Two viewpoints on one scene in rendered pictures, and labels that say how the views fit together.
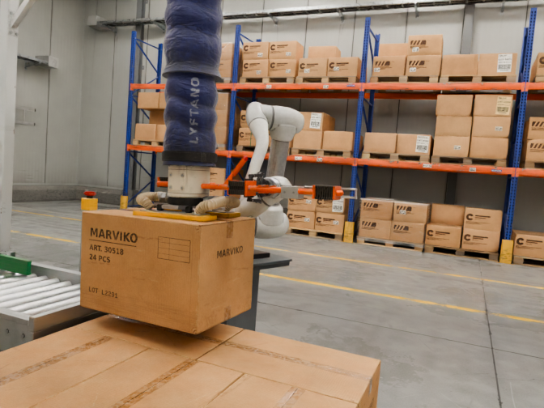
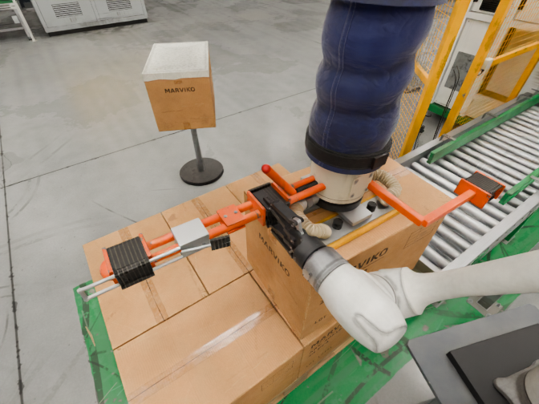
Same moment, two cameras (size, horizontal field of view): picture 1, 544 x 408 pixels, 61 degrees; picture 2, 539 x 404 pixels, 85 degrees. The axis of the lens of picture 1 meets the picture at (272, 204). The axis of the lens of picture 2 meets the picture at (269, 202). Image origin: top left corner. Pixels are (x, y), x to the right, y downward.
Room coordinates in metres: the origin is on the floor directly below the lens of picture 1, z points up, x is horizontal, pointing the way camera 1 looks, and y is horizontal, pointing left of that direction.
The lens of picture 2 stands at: (2.11, -0.34, 1.71)
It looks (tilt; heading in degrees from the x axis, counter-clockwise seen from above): 44 degrees down; 122
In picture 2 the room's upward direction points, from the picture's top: straight up
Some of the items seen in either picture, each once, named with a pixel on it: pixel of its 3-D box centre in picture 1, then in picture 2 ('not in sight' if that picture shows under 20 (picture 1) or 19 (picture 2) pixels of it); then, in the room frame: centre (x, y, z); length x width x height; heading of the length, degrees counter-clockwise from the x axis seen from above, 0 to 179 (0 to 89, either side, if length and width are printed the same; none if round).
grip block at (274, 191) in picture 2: (241, 188); (268, 203); (1.81, 0.12, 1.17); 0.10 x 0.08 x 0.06; 155
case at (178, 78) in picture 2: not in sight; (184, 84); (0.42, 1.15, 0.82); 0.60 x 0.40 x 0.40; 131
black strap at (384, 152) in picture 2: (189, 157); (347, 140); (1.92, 0.35, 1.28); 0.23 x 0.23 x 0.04
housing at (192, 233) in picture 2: (292, 192); (191, 237); (1.72, -0.07, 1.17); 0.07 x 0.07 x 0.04; 65
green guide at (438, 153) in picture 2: not in sight; (489, 120); (2.43, 2.27, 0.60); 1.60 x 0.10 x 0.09; 67
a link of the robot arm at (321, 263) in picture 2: (269, 187); (324, 268); (2.02, 0.02, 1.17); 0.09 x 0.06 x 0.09; 67
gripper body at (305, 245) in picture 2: (261, 187); (302, 245); (1.95, 0.05, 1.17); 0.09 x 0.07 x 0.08; 157
